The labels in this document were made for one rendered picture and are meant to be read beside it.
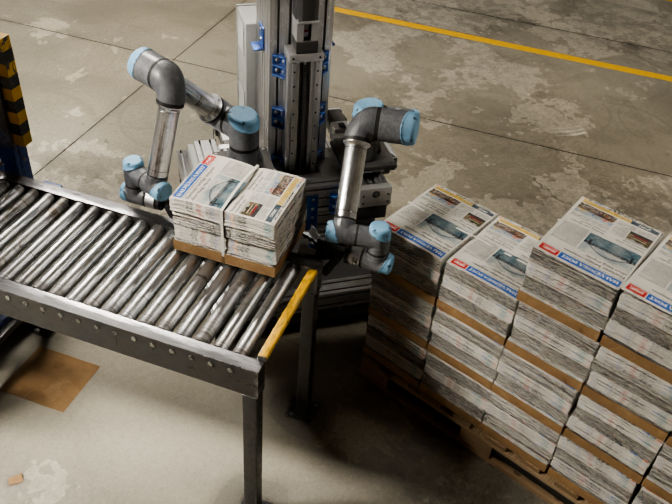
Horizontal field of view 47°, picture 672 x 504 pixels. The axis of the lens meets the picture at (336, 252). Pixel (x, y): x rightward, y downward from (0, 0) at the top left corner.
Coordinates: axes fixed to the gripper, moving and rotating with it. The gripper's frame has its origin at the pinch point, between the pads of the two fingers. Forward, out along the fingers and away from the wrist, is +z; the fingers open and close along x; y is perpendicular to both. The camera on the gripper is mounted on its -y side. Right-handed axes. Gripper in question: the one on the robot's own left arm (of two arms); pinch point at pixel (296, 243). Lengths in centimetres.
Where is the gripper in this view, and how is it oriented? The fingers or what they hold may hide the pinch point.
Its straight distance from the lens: 274.3
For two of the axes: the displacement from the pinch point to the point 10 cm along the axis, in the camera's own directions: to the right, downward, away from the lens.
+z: -9.4, -2.6, 2.2
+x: -3.3, 5.9, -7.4
